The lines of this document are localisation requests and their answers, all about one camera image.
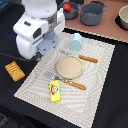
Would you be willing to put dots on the grey pot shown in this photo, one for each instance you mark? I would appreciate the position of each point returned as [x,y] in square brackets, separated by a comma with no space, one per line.
[74,11]
[91,14]

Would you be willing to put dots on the white woven placemat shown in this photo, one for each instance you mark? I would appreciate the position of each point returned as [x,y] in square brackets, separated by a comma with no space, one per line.
[76,106]

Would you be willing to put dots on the left grey pot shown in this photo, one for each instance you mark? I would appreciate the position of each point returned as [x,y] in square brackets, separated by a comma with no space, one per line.
[74,11]

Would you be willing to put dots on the round wooden plate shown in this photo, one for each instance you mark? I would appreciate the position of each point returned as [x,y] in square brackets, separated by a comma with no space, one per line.
[69,67]

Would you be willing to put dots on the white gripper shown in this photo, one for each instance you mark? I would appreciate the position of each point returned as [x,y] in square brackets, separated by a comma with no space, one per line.
[38,35]

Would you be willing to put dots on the right grey pot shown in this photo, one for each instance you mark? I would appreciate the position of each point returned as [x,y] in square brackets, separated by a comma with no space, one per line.
[91,14]

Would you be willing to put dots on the red tomato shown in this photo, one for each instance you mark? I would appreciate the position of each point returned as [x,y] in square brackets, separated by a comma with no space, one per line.
[67,8]

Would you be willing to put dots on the wooden handled fork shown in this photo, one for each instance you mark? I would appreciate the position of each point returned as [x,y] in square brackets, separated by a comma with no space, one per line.
[74,84]

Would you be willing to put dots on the beige bowl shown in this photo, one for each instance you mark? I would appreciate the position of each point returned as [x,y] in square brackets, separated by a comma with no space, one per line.
[123,14]

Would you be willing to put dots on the yellow butter box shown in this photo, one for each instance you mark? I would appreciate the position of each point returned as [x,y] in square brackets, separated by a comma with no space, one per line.
[55,91]

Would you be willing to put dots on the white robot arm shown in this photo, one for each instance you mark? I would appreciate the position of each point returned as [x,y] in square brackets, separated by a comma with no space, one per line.
[40,8]

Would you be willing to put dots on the light blue milk carton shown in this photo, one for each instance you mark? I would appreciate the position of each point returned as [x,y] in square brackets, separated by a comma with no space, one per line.
[75,43]

